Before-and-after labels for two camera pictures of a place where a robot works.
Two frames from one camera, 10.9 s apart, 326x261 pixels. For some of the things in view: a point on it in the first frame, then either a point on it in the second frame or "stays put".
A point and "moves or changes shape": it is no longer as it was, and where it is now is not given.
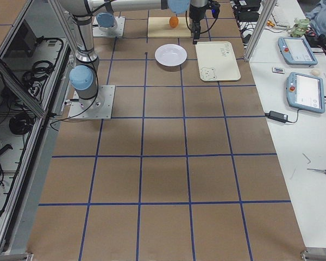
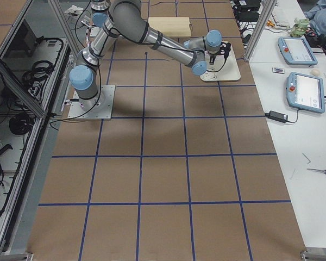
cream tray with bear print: [217, 61] stays put
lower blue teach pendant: [305, 92] stays put
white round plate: [170, 55] moves or changes shape
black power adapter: [277, 117] stays put
